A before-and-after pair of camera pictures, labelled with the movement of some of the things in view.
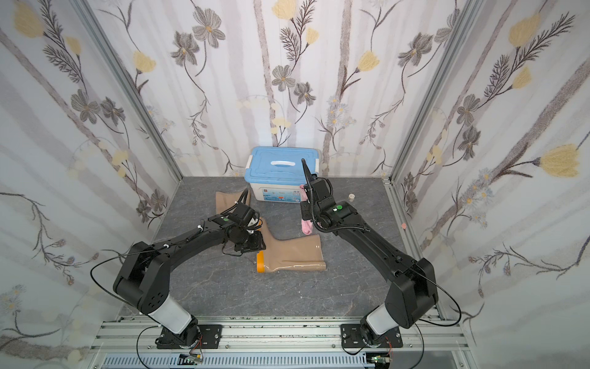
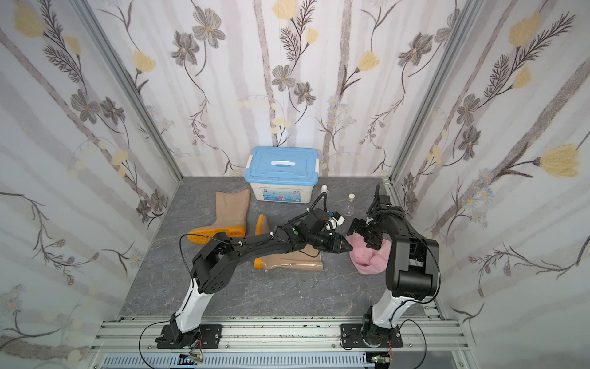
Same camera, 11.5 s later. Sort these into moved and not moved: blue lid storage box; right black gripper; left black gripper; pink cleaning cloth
Moved: right black gripper; left black gripper; pink cleaning cloth
Not moved: blue lid storage box
